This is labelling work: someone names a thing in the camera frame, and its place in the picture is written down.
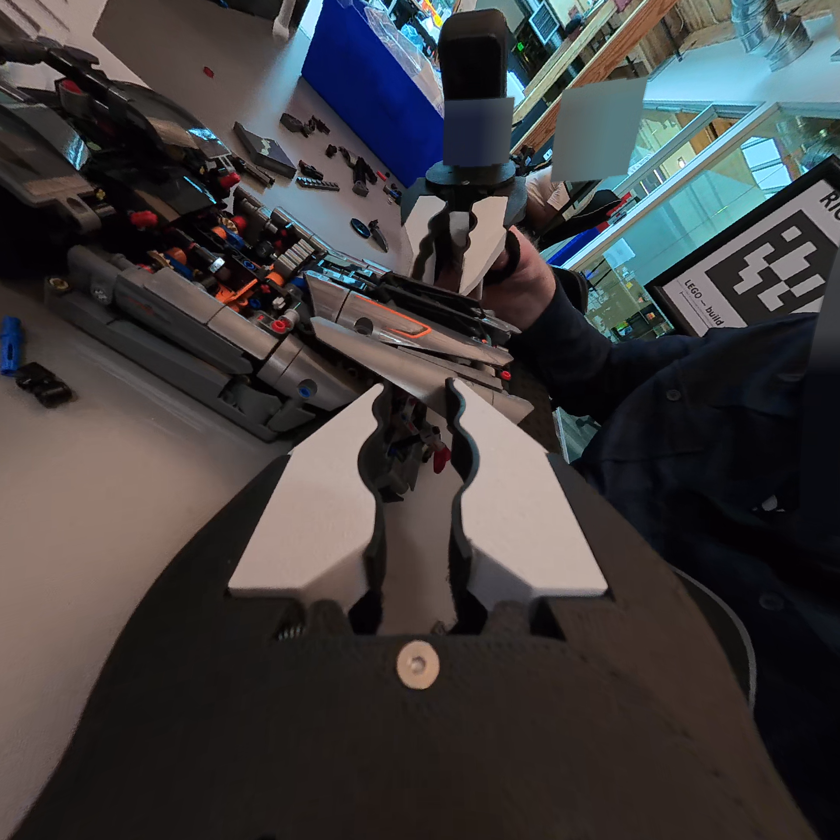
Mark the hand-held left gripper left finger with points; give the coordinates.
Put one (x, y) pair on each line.
(302, 525)

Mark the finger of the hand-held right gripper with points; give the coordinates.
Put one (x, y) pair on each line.
(420, 243)
(489, 236)

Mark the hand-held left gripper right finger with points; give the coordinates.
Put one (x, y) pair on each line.
(531, 525)

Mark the grey lego car model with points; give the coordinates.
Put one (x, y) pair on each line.
(197, 315)

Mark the person's right forearm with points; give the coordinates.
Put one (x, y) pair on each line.
(577, 354)

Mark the silver curved lego slope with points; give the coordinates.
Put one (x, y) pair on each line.
(380, 235)

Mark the black studded lego plate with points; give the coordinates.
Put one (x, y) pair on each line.
(364, 174)

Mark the long grey studded lego plate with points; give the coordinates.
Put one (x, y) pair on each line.
(318, 185)

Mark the black bent lego liftarm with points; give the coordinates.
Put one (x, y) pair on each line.
(308, 169)

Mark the black lego connector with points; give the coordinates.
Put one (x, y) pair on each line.
(318, 124)

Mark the grey three-hole lego liftarm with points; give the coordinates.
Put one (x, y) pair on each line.
(292, 121)

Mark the grey lego panel assembly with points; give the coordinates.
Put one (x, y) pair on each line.
(262, 148)

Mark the black lego clip piece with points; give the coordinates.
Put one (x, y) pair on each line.
(43, 384)

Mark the blue lego pin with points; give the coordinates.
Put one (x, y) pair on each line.
(10, 344)

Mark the person's right hand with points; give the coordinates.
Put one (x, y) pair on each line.
(525, 289)

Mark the clear plastic bags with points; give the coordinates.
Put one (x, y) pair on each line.
(407, 39)

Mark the black office chair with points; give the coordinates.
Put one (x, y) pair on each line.
(590, 216)

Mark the blue plastic box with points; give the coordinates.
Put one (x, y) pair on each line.
(361, 85)

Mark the thin white tipped rod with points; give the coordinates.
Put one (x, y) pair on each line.
(285, 13)

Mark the white paper sign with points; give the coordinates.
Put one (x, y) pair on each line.
(741, 275)

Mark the silver ventilation duct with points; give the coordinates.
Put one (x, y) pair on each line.
(768, 33)

